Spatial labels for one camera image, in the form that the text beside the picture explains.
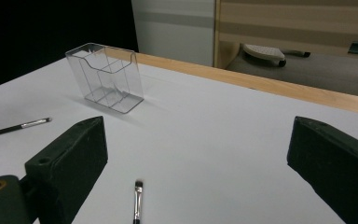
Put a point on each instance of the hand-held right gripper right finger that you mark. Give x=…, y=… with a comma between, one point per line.
x=338, y=168

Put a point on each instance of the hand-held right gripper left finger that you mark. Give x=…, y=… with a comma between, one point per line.
x=74, y=155

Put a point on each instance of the black makeup brush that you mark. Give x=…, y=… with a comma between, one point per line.
x=138, y=202
x=12, y=128

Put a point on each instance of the clear acrylic holder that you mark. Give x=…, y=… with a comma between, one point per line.
x=112, y=90

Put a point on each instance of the wooden table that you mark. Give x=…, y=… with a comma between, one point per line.
x=261, y=81

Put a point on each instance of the white table board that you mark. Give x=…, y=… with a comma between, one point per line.
x=199, y=140

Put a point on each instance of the black curtain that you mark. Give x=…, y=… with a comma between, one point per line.
x=28, y=31

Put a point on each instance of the white cabinet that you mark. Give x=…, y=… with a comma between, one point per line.
x=174, y=40

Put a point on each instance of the light wooden desk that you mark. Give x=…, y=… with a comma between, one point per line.
x=292, y=18

